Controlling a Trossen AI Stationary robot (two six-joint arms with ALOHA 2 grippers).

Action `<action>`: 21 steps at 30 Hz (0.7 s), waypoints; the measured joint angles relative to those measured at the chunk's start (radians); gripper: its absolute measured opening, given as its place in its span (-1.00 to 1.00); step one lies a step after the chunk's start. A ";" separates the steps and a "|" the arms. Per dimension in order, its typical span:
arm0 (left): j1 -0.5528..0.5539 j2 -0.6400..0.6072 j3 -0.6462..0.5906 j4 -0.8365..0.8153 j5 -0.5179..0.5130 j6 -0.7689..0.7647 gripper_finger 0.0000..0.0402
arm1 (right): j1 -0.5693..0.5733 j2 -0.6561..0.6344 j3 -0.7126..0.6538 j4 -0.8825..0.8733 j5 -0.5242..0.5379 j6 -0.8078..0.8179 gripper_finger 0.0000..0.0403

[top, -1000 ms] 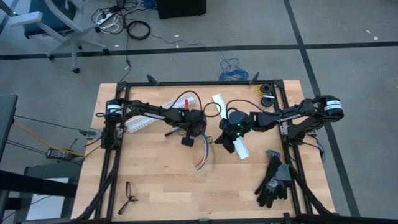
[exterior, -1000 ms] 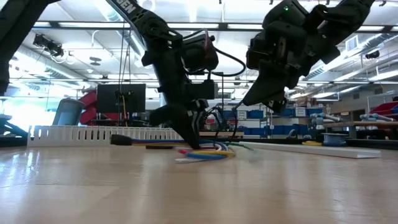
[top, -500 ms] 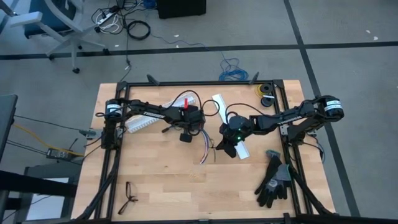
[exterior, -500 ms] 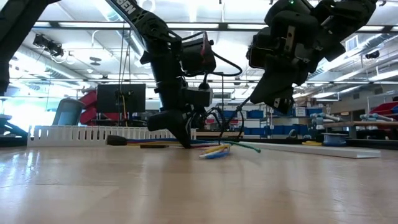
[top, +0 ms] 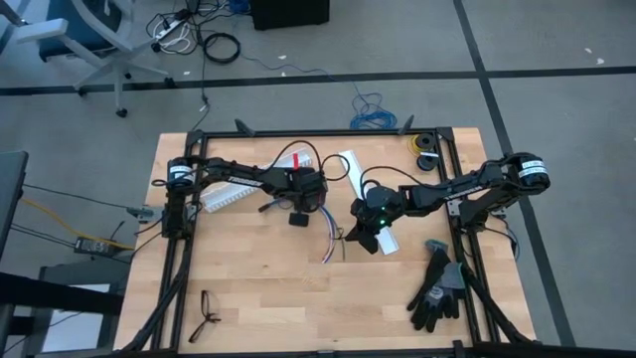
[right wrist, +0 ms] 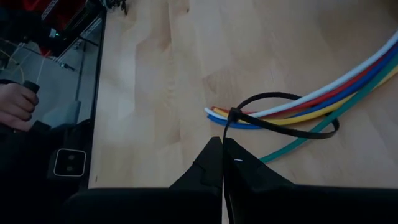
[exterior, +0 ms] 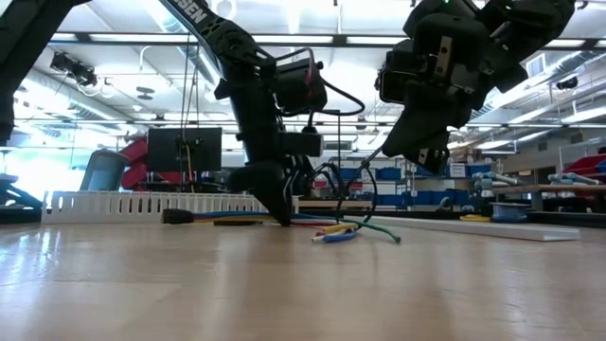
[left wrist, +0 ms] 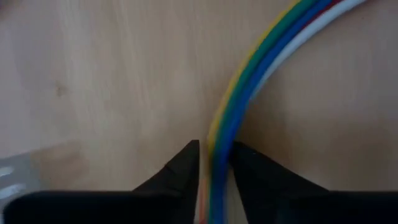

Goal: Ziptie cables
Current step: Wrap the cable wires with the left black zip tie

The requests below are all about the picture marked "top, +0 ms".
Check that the black box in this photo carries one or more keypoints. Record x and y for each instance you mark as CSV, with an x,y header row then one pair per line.
x,y
288,12

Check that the grey black work glove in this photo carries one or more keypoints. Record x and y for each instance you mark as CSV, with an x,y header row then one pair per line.
x,y
453,276

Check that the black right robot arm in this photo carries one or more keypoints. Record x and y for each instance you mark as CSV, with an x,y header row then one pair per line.
x,y
462,191

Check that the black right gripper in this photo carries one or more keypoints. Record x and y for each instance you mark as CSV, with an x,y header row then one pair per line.
x,y
375,221

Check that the white flat duct cover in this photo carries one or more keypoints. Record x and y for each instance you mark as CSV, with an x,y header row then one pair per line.
x,y
350,166

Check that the black furniture bar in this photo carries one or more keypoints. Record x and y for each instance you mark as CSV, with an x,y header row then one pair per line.
x,y
49,293

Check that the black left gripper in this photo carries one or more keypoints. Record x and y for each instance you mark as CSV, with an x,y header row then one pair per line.
x,y
313,201

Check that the black eyeglasses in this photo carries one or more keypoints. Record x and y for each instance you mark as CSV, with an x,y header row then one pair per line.
x,y
207,317

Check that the black power adapter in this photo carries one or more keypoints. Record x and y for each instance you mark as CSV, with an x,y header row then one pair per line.
x,y
92,245

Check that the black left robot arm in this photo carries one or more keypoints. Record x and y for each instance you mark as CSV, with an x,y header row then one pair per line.
x,y
238,179

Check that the black aluminium table frame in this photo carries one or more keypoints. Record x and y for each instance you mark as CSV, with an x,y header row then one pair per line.
x,y
323,133

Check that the white power strip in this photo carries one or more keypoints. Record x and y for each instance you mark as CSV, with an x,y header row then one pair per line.
x,y
169,29

